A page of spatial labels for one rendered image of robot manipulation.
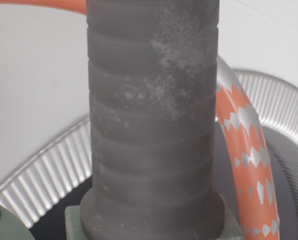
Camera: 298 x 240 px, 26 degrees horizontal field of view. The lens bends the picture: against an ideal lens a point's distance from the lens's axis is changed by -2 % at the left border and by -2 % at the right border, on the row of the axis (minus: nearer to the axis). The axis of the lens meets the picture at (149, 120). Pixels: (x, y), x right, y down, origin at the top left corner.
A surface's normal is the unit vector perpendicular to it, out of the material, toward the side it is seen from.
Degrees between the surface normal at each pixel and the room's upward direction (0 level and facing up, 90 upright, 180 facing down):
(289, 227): 14
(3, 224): 115
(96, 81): 28
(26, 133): 90
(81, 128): 79
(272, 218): 94
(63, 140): 101
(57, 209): 43
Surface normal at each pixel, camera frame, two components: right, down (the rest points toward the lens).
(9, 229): 0.00, -0.91
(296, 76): 0.69, 0.22
